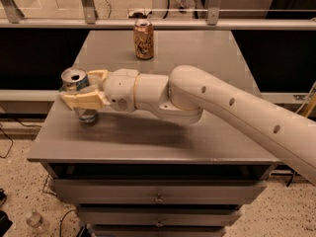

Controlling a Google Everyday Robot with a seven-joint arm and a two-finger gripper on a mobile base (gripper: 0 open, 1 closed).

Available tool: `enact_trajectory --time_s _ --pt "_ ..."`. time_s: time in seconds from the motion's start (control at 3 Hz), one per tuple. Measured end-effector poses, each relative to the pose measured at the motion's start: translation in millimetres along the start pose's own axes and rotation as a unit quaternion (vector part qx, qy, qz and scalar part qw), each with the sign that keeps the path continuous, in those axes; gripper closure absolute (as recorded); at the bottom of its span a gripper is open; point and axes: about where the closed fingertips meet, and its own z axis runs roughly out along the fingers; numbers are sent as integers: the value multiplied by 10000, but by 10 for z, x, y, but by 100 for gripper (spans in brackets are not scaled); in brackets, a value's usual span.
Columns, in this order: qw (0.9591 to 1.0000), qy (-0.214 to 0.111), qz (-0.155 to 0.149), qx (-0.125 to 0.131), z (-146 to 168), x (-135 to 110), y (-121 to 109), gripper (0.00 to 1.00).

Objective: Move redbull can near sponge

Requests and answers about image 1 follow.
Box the silver blue redbull can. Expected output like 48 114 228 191
61 67 98 123

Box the orange soda can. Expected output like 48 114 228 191
133 19 154 59

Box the clear plastic water bottle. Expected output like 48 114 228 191
26 211 46 233

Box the metal railing frame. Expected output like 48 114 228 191
0 0 316 31

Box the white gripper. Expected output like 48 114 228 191
60 69 139 112

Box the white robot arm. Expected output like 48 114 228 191
60 65 316 184

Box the grey drawer cabinet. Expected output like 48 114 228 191
27 31 280 237

